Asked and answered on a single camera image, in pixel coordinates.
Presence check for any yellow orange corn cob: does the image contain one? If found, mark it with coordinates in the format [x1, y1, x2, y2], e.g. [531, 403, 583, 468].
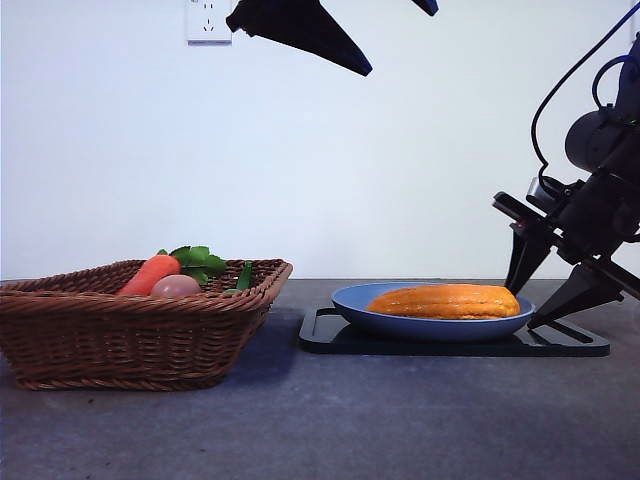
[365, 283, 521, 320]

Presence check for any blue round plate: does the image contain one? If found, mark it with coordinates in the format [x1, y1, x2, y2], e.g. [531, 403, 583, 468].
[331, 282, 537, 344]

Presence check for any brown wicker basket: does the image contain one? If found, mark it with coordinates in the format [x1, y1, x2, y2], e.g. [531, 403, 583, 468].
[0, 258, 295, 392]

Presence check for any black rectangular tray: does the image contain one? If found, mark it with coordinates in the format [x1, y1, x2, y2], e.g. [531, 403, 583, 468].
[298, 305, 611, 358]

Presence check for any green leafy vegetable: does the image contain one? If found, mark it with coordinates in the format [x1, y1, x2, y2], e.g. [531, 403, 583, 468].
[156, 245, 229, 286]

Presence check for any brown egg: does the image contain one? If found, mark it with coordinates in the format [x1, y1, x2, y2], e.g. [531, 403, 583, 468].
[150, 273, 203, 300]

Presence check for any orange carrot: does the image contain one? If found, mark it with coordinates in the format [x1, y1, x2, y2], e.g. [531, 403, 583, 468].
[117, 254, 182, 296]

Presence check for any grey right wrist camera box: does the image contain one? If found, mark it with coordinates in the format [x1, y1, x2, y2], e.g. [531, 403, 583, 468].
[524, 175, 586, 211]

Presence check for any white wall socket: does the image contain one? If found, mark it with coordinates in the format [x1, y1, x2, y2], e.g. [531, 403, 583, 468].
[187, 0, 234, 48]

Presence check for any dark arm cable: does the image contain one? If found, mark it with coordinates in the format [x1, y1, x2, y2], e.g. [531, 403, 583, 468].
[530, 0, 640, 176]

